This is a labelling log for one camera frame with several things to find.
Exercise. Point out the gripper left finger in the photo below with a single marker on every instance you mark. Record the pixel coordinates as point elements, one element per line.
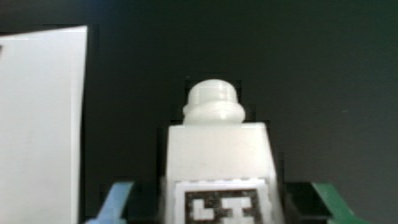
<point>114,204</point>

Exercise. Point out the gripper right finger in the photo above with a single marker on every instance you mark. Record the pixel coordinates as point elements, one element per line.
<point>316,206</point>

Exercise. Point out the white leg with tag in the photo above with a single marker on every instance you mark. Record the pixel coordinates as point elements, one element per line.
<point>220,179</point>

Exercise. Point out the white marker base plate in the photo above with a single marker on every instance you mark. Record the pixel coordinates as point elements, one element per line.
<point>41,93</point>

